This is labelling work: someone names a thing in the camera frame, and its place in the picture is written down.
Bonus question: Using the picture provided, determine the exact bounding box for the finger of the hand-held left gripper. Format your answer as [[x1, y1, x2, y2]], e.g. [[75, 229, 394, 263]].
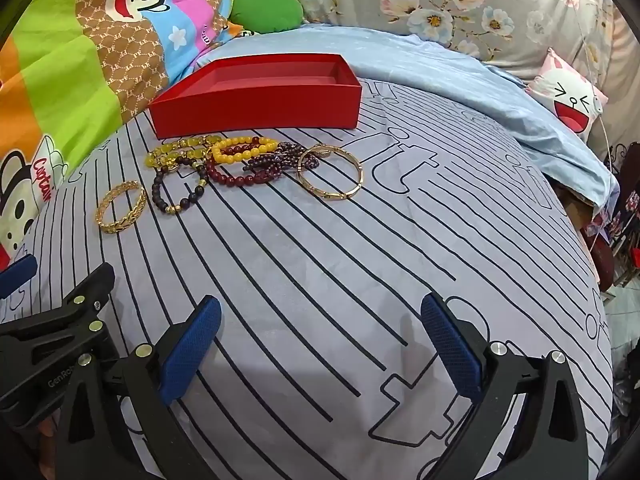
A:
[[0, 262, 123, 423], [0, 254, 39, 299]]

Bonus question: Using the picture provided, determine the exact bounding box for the green pillow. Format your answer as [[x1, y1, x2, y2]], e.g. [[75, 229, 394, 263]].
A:
[[227, 0, 305, 34]]

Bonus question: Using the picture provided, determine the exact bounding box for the translucent yellow bead bracelet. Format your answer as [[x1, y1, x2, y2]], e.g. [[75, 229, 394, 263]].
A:
[[144, 135, 224, 171]]

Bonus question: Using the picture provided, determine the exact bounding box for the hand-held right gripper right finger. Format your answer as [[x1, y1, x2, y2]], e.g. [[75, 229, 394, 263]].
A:
[[420, 292, 591, 480]]

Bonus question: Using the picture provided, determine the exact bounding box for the red cardboard box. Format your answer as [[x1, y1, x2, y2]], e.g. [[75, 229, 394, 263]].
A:
[[148, 52, 363, 140]]

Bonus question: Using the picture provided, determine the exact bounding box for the gold chain bracelet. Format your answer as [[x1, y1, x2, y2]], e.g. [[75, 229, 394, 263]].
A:
[[95, 180, 149, 235]]

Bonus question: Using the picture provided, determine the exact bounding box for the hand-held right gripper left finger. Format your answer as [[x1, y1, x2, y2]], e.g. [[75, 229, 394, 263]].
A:
[[55, 295, 223, 480]]

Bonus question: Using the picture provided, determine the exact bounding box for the light blue blanket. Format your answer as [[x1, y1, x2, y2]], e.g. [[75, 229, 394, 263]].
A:
[[187, 25, 621, 211]]

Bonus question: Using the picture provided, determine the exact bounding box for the thin gold bangle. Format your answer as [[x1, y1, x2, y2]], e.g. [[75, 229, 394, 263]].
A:
[[297, 146, 365, 202]]

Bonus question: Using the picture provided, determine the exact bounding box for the opaque yellow bead bracelet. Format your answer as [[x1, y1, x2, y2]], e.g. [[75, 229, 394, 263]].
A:
[[211, 136, 281, 165]]

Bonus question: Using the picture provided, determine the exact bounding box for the small garnet bead bracelet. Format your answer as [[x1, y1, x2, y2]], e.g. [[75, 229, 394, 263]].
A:
[[242, 142, 321, 174]]

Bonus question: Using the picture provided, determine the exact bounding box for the dark bead bracelet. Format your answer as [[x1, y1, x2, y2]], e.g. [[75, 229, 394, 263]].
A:
[[151, 156, 210, 216]]

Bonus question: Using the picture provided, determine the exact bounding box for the pink cat face pillow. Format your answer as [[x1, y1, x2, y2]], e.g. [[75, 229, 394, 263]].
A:
[[524, 47, 609, 136]]

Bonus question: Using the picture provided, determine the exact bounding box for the striped grey bed sheet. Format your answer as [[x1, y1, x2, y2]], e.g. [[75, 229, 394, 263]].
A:
[[0, 77, 617, 480]]

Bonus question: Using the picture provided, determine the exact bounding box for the colourful monkey print quilt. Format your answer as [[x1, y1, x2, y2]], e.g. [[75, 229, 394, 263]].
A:
[[0, 0, 247, 271]]

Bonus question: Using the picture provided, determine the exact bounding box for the red bead bracelet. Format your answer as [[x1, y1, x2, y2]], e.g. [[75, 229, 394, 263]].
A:
[[205, 146, 282, 189]]

